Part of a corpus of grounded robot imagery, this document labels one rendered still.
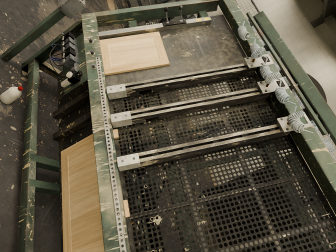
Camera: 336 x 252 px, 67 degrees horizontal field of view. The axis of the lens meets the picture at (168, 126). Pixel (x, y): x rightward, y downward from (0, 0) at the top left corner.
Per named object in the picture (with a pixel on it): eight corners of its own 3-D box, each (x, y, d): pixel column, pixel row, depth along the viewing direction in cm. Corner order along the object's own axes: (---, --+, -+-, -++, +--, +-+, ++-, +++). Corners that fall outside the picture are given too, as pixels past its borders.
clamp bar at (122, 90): (107, 91, 178) (100, 66, 157) (263, 64, 193) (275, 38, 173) (109, 102, 173) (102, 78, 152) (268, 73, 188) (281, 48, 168)
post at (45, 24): (1, 54, 225) (60, 5, 201) (7, 58, 230) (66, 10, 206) (0, 59, 222) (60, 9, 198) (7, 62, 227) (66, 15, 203)
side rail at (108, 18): (97, 23, 225) (95, 12, 215) (214, 7, 240) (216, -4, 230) (98, 27, 222) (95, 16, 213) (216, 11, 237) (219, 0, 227)
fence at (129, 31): (99, 36, 207) (98, 32, 204) (209, 20, 220) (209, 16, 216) (99, 40, 205) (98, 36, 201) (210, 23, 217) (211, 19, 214)
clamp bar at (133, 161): (117, 159, 151) (110, 140, 130) (297, 121, 167) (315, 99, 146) (120, 174, 146) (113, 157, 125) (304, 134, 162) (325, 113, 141)
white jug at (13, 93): (-1, 92, 206) (15, 80, 200) (11, 97, 214) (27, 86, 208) (-2, 101, 202) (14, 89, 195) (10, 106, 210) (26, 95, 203)
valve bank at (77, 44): (47, 38, 198) (69, 20, 190) (62, 48, 209) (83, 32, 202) (47, 86, 173) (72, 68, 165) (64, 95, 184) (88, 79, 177)
